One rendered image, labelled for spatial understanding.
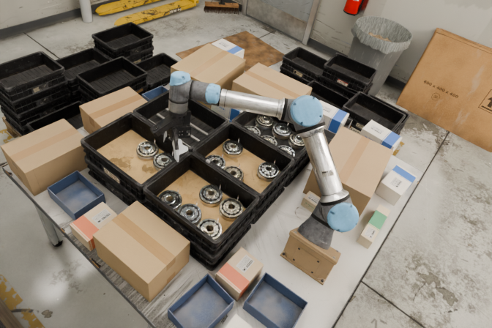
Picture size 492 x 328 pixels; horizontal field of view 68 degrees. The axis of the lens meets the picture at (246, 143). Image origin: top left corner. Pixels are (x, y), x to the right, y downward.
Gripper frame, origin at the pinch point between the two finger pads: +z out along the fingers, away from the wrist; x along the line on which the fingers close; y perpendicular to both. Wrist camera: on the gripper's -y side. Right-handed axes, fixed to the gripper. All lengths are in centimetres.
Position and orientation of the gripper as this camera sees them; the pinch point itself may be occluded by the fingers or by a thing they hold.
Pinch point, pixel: (169, 153)
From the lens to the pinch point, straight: 156.2
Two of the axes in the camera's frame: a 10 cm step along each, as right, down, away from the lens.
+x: -4.9, -5.0, 7.1
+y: 8.5, -1.3, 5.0
